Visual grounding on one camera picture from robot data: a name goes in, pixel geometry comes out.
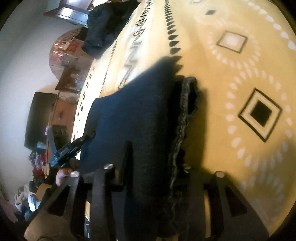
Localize brown wooden television stand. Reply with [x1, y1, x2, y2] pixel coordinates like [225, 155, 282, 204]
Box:
[46, 93, 79, 149]

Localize black jacket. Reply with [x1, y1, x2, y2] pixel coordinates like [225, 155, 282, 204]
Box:
[81, 0, 144, 59]

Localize dark navy pants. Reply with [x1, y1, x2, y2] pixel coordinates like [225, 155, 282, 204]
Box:
[80, 56, 206, 241]

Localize round brown table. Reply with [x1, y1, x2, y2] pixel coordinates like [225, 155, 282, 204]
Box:
[48, 27, 97, 82]

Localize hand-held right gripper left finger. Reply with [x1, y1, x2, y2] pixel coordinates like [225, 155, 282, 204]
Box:
[27, 140, 134, 241]

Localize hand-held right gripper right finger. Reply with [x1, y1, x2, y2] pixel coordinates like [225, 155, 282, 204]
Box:
[182, 163, 270, 241]

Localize dark wooden cabinet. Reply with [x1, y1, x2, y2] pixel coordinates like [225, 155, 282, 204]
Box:
[43, 0, 93, 26]

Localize black television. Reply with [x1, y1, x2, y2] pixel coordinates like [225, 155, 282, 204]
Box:
[24, 91, 58, 150]

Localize yellow patterned bed sheet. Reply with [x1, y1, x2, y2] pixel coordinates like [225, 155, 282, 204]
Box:
[69, 0, 296, 241]

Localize pile of bags and clothes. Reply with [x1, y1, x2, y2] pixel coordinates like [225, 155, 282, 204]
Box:
[13, 149, 59, 223]

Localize person's left hand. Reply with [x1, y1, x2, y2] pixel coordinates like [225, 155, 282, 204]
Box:
[55, 168, 73, 187]

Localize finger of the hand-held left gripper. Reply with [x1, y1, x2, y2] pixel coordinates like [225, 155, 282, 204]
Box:
[69, 131, 96, 149]

